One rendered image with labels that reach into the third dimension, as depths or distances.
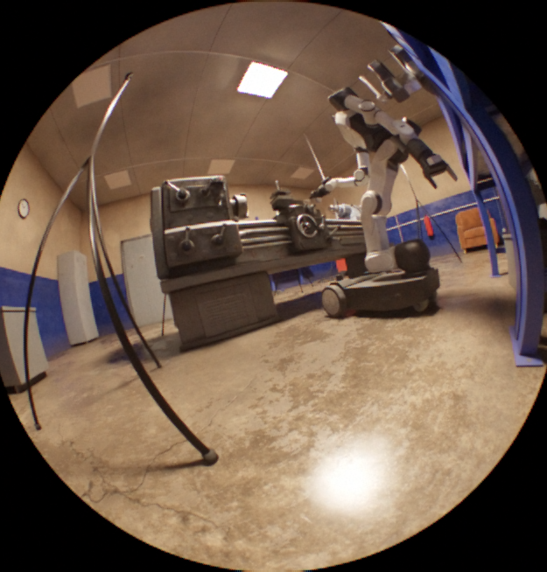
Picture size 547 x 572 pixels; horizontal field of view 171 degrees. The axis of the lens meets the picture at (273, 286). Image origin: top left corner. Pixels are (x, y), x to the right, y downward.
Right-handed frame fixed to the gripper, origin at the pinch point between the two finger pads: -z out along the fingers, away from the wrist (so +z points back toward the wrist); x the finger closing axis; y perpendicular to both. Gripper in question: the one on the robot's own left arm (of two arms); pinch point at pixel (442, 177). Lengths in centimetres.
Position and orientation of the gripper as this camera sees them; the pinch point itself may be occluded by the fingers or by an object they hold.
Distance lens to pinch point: 79.5
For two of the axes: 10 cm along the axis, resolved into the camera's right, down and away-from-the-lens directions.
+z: -2.1, -9.4, 2.8
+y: -5.8, -1.1, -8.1
